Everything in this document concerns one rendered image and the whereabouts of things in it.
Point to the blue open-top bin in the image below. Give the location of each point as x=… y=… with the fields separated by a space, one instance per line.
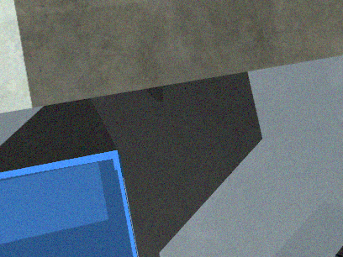
x=70 y=208

